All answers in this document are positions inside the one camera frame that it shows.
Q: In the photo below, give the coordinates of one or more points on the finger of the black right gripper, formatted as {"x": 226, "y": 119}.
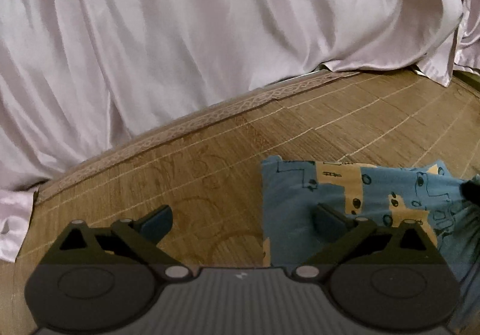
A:
{"x": 470, "y": 190}

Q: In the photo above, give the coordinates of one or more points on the woven bamboo sleeping mat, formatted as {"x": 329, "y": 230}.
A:
{"x": 207, "y": 166}

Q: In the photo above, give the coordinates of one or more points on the blue yellow patterned pants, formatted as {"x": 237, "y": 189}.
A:
{"x": 387, "y": 196}

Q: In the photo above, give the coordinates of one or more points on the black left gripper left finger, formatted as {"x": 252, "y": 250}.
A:
{"x": 125, "y": 241}

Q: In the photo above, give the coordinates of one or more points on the pink satin bed sheet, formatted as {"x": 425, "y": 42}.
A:
{"x": 79, "y": 77}

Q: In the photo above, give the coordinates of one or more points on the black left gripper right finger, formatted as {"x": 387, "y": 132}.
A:
{"x": 361, "y": 241}

